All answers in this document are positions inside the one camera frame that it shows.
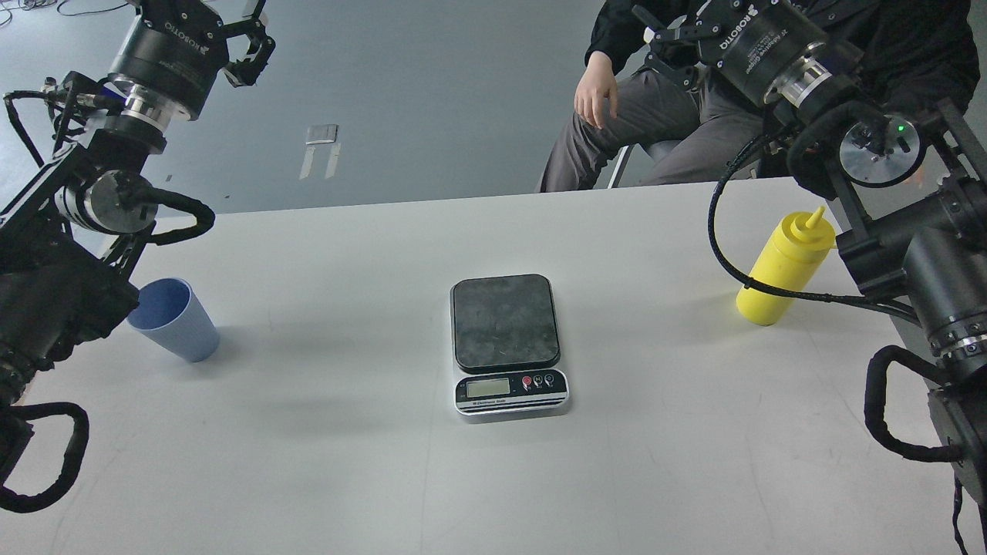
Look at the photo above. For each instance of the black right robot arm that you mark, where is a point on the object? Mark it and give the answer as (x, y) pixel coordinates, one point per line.
(911, 187)

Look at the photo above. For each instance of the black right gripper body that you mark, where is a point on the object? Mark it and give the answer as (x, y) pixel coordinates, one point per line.
(752, 43)

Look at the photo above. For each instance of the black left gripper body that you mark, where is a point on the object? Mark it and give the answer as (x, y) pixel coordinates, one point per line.
(173, 49)

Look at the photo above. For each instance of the person's bare hand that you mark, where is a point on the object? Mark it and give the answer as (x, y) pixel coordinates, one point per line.
(596, 98)

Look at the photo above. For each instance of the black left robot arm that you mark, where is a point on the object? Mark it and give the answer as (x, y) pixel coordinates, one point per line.
(72, 237)

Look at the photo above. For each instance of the grey floor tape patch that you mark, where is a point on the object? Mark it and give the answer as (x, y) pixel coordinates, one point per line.
(321, 145)

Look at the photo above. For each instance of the seated person in black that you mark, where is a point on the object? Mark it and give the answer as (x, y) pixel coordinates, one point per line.
(915, 53)

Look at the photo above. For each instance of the yellow squeeze seasoning bottle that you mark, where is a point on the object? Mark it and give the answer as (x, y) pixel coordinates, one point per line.
(790, 258)

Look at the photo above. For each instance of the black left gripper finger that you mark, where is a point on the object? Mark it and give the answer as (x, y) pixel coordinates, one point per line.
(253, 25)

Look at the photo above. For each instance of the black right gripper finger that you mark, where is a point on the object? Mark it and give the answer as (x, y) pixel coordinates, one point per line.
(674, 58)
(691, 31)

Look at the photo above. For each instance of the black digital kitchen scale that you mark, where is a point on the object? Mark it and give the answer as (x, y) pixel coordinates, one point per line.
(505, 348)

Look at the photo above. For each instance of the blue ribbed plastic cup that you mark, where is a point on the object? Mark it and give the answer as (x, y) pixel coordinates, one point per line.
(171, 315)

